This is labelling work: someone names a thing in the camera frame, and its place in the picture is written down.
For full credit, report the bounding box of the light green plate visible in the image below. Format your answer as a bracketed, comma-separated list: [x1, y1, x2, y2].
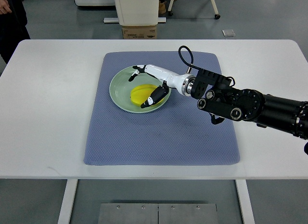
[109, 66, 171, 113]

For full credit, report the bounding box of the white table left leg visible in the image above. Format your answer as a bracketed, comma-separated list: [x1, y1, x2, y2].
[58, 179, 78, 224]

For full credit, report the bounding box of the brown cardboard box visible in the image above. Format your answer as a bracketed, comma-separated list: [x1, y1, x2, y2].
[122, 26, 157, 40]

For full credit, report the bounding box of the blue grey quilted mat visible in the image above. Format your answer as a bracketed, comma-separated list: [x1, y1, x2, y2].
[84, 51, 240, 166]

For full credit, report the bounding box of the person in dark clothes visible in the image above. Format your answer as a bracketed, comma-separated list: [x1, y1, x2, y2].
[0, 0, 30, 63]

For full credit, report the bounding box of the grey metal floor plate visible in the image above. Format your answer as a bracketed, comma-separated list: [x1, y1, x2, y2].
[98, 203, 218, 224]

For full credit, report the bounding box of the yellow starfruit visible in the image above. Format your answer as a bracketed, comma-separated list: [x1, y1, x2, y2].
[130, 84, 157, 106]

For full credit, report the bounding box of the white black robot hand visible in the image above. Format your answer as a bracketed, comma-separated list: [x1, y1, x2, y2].
[129, 65, 195, 108]

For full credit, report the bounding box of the white table right leg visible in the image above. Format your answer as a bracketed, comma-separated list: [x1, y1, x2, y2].
[235, 179, 255, 224]

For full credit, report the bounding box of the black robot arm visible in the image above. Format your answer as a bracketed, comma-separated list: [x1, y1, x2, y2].
[185, 58, 308, 140]

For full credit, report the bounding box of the white chair leg with castor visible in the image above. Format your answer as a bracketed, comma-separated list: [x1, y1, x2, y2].
[167, 0, 220, 20]

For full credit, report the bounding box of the white machine pedestal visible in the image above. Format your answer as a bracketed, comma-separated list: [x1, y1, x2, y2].
[103, 0, 167, 26]

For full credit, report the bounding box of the white table leg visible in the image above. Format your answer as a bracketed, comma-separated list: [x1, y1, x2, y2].
[235, 179, 255, 224]
[58, 179, 78, 224]

